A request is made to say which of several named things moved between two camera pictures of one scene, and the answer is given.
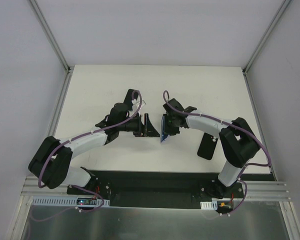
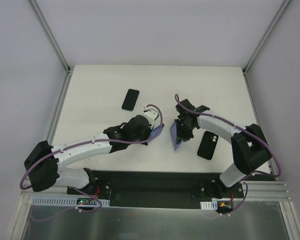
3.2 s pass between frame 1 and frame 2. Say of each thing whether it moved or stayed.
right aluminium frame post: stayed
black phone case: stayed
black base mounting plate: stayed
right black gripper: moved
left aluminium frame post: stayed
